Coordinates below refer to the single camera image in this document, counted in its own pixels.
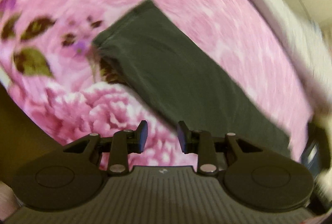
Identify dark grey trousers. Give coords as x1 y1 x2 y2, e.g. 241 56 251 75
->
93 0 290 157

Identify pink rose bed sheet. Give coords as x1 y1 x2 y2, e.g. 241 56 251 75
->
1 0 312 166

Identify white fluffy blanket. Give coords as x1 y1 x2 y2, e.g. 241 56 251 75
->
250 0 331 113

